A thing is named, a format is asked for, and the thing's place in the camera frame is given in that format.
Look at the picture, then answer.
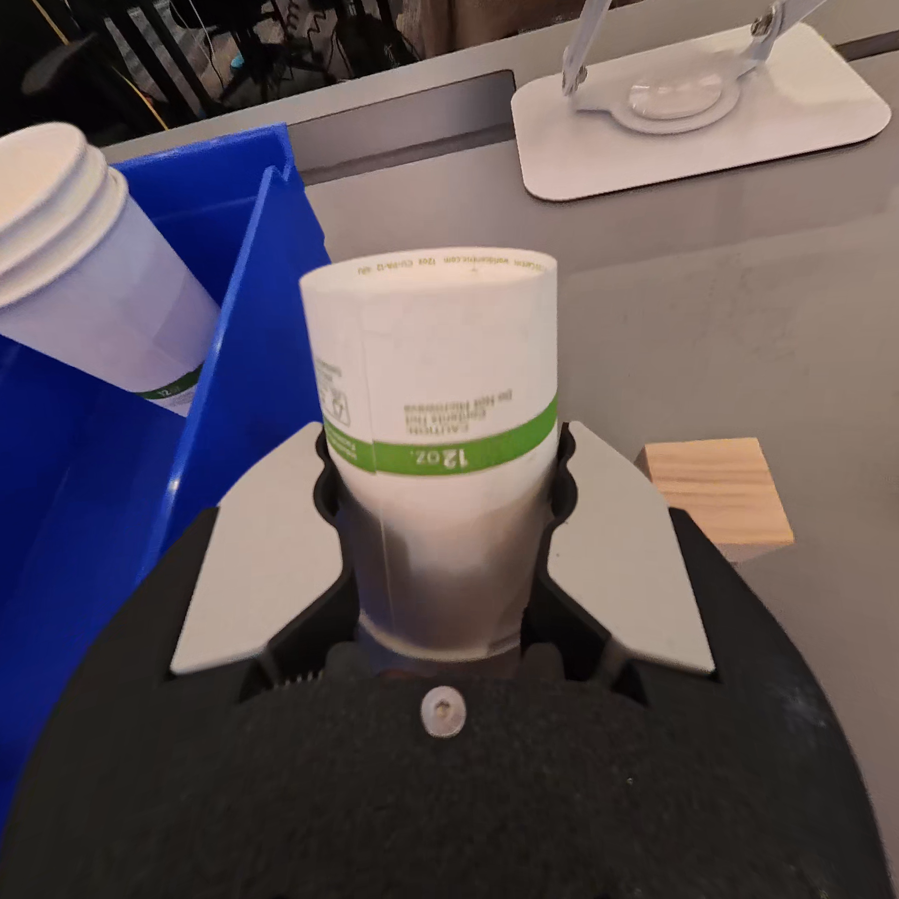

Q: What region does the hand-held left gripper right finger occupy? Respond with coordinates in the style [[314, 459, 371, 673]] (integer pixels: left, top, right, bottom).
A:
[[521, 420, 719, 705]]

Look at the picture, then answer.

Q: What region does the light wooden cube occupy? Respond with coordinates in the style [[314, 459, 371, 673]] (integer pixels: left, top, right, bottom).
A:
[[635, 437, 796, 564]]

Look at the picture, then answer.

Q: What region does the blue plastic bin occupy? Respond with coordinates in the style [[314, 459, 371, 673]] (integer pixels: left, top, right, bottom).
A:
[[0, 122, 332, 819]]

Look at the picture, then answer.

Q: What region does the yellow cable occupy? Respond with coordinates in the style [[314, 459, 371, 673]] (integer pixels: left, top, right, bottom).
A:
[[48, 0, 171, 132]]

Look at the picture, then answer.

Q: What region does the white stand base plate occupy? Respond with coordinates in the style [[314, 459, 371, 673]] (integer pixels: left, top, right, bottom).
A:
[[510, 21, 893, 203]]

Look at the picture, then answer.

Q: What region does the black office chair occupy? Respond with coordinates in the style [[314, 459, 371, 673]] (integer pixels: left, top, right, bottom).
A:
[[20, 29, 155, 138]]

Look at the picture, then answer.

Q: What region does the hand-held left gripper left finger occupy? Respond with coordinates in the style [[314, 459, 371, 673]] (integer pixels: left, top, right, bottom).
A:
[[169, 420, 362, 698]]

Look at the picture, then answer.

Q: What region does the grey cable tray lid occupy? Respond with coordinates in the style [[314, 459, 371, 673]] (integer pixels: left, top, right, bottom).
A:
[[291, 69, 518, 186]]

